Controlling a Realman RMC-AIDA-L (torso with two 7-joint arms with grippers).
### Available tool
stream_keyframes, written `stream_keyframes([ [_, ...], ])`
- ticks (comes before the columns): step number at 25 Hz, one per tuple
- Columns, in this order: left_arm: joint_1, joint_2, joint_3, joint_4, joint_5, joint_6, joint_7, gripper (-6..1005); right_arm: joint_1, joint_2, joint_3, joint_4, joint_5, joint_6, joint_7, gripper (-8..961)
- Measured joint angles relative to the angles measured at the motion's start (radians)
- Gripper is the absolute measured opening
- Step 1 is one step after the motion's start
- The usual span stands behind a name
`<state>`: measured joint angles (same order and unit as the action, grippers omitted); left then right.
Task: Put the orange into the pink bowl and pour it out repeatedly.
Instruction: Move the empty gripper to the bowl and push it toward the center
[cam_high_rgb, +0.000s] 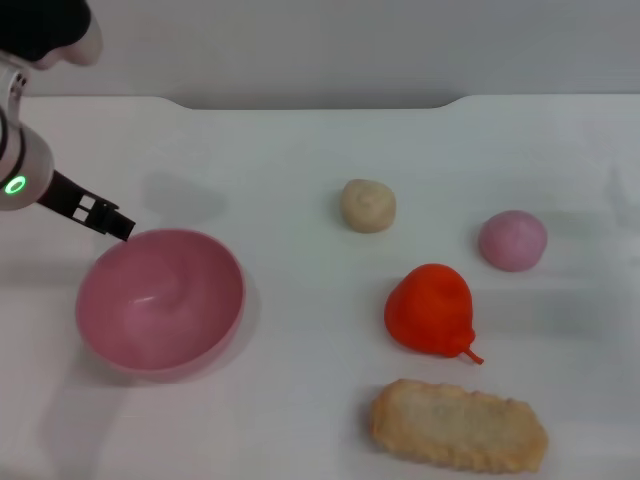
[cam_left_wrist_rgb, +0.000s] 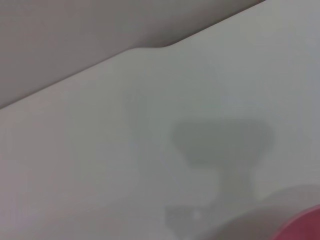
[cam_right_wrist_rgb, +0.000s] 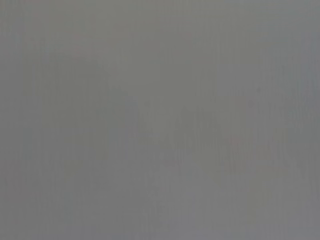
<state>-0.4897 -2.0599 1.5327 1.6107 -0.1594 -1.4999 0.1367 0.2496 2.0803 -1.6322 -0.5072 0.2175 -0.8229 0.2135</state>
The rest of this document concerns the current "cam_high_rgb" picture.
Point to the pink toy bun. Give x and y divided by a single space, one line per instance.
512 240

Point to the orange toy fruit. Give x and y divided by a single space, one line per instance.
430 312

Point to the pink plastic bowl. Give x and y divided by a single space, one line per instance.
160 305

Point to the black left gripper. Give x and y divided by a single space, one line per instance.
70 197

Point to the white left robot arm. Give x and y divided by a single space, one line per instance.
20 160

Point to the beige toy bun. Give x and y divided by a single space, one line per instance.
369 205

